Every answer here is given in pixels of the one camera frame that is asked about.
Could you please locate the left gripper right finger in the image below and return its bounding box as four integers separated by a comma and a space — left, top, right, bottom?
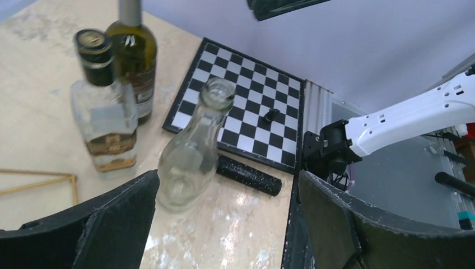
299, 170, 474, 268

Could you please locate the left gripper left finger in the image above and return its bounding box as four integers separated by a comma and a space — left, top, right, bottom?
1, 170, 160, 268

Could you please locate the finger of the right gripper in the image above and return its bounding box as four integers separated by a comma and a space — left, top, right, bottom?
247, 0, 329, 21

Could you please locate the clear glass bottle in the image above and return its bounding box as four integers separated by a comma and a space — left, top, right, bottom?
157, 77, 235, 212

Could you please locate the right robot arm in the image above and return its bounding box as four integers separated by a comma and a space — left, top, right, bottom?
247, 1, 474, 179

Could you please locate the clear whisky bottle black cap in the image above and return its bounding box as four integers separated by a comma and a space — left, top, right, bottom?
70, 29, 138, 178

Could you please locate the dark wine bottle back right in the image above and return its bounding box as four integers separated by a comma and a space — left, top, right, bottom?
106, 0, 158, 125

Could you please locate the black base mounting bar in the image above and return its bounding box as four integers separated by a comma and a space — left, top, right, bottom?
281, 129, 357, 269

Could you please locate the black chess piece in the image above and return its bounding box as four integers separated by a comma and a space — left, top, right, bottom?
263, 108, 280, 124

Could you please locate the black white chessboard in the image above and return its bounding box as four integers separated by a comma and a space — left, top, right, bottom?
162, 38, 306, 173

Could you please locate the black microphone silver head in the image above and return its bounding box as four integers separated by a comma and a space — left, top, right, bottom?
217, 154, 282, 197

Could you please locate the gold wire wine rack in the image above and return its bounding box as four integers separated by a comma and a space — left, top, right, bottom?
1, 168, 79, 205

